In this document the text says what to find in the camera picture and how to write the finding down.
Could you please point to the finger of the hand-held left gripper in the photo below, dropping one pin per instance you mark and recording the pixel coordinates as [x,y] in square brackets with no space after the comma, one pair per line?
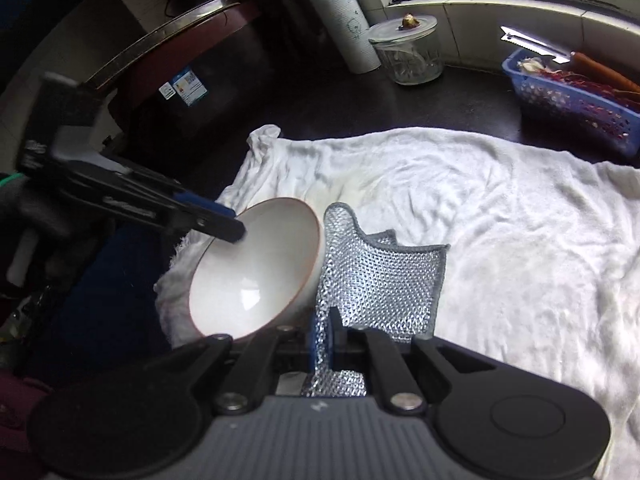
[210,206]
[220,231]

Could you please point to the silver mesh dish cloth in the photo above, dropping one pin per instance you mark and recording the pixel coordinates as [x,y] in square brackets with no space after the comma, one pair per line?
[380,280]

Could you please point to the blue plastic basket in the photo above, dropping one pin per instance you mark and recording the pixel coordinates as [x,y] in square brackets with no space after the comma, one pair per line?
[565,106]

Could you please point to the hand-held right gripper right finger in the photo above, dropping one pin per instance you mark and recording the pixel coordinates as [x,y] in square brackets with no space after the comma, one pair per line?
[340,340]

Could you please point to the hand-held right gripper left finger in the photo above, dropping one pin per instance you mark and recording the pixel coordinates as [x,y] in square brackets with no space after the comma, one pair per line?
[316,345]

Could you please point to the garlic bulb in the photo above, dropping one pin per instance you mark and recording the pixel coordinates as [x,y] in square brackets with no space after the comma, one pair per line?
[530,65]

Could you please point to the white ceramic bowl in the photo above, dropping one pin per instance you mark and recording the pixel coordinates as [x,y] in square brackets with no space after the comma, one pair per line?
[250,280]

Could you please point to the ginger piece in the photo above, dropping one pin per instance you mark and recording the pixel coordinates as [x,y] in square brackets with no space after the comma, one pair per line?
[410,21]

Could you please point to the orange carrot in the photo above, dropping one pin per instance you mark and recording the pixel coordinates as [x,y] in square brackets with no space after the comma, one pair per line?
[605,72]

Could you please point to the white paper towel roll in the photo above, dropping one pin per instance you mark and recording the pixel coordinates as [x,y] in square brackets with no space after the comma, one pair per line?
[345,25]

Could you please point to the white cloth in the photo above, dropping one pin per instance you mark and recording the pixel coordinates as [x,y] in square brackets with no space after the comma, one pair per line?
[500,210]

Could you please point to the dried red chillies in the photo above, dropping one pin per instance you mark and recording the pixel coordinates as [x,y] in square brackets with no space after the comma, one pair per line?
[570,80]

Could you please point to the dark red cooker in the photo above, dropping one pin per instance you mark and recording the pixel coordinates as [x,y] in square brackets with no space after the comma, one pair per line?
[210,110]

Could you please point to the glass jar with lid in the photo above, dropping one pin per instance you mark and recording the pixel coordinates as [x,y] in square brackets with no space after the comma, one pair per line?
[407,60]

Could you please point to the blue white sticker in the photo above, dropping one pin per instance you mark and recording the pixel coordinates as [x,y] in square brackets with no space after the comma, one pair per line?
[182,86]

